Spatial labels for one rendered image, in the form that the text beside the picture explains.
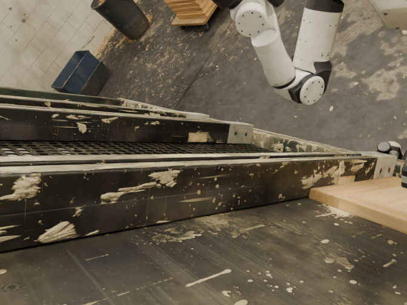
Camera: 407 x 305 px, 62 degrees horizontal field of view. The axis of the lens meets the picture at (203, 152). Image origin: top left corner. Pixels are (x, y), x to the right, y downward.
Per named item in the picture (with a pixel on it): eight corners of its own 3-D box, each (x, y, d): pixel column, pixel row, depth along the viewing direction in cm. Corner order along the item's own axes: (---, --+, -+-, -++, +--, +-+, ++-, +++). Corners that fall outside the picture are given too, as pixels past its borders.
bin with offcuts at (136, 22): (158, 15, 460) (124, -25, 417) (138, 44, 451) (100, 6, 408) (140, 16, 497) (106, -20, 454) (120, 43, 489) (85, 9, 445)
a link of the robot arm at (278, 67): (246, 49, 83) (272, 101, 96) (270, 61, 76) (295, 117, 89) (278, 22, 84) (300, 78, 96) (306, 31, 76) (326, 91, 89)
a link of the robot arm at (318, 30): (300, 86, 100) (318, 5, 89) (331, 102, 91) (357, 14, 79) (268, 89, 95) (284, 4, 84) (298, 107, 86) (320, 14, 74)
